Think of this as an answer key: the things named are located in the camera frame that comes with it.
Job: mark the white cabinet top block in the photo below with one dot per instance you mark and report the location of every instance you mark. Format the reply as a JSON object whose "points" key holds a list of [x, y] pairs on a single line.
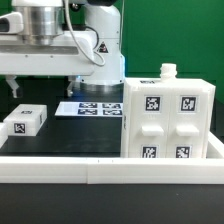
{"points": [[26, 120]]}

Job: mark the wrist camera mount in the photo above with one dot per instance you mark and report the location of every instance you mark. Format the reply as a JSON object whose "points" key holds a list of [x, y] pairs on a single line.
{"points": [[11, 23]]}

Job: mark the white U-shaped fence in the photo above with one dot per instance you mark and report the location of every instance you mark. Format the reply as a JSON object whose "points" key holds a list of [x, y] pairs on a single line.
{"points": [[60, 154]]}

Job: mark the white marker base plate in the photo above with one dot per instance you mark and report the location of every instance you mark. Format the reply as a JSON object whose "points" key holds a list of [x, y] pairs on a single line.
{"points": [[89, 109]]}

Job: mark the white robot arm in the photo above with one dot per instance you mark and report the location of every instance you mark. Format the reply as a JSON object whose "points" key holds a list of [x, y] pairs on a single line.
{"points": [[79, 39]]}

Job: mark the white cabinet body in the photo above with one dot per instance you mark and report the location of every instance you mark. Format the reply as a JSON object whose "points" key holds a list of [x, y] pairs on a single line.
{"points": [[168, 80]]}

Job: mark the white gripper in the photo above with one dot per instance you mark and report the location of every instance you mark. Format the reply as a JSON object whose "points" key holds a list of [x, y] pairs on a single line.
{"points": [[62, 58]]}

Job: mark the white cabinet door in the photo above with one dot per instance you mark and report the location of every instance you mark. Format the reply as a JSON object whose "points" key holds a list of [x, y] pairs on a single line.
{"points": [[149, 123], [187, 124]]}

